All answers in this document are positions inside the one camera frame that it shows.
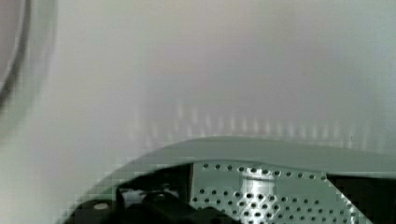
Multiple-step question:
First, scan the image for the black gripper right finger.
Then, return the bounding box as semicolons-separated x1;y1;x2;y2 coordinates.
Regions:
327;175;396;224

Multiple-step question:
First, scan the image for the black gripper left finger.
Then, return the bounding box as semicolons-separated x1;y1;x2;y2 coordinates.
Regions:
64;164;242;224

